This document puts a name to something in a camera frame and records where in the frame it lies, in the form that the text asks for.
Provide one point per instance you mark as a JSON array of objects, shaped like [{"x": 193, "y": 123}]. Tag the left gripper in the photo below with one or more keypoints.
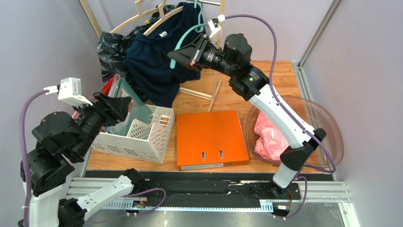
[{"x": 117, "y": 108}]

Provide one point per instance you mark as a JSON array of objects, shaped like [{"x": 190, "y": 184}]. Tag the black and aluminium base rail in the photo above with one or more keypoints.
[{"x": 229, "y": 192}]

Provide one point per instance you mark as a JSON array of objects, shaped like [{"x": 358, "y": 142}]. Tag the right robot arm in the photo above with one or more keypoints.
[{"x": 254, "y": 86}]

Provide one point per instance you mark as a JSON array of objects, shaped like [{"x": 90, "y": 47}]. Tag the clear plastic tub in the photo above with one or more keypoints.
[{"x": 311, "y": 112}]

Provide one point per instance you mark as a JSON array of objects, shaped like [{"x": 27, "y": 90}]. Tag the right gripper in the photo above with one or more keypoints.
[{"x": 197, "y": 51}]

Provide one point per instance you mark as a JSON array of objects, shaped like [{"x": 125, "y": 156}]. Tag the navy blue shorts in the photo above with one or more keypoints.
[{"x": 148, "y": 61}]

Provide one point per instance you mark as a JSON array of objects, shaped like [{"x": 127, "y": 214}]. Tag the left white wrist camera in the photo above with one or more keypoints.
[{"x": 69, "y": 91}]

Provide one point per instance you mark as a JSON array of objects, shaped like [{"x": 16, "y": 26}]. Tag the white perforated file basket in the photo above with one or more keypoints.
[{"x": 147, "y": 142}]

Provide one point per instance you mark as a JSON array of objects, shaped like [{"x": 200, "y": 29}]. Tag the wooden clothes rack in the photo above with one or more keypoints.
[{"x": 98, "y": 31}]

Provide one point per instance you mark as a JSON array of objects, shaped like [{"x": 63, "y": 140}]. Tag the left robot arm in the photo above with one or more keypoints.
[{"x": 61, "y": 143}]

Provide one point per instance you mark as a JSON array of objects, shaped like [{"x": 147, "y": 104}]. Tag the transparent green folder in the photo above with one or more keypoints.
[{"x": 119, "y": 87}]

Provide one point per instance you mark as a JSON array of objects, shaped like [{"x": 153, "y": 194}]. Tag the pink patterned shorts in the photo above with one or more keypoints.
[{"x": 271, "y": 142}]

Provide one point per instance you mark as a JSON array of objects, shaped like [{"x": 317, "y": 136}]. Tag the orange ring binder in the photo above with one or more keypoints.
[{"x": 210, "y": 140}]

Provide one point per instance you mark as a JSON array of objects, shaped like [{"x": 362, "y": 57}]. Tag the teal plastic hanger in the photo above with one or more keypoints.
[{"x": 198, "y": 28}]

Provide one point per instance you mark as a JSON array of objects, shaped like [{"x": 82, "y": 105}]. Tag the red folder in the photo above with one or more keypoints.
[{"x": 108, "y": 88}]

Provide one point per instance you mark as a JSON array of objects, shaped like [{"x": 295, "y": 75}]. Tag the dark plaid garment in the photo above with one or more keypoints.
[{"x": 113, "y": 49}]

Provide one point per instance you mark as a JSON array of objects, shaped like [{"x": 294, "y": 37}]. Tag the wooden hanger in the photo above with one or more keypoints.
[
  {"x": 140, "y": 14},
  {"x": 163, "y": 17}
]

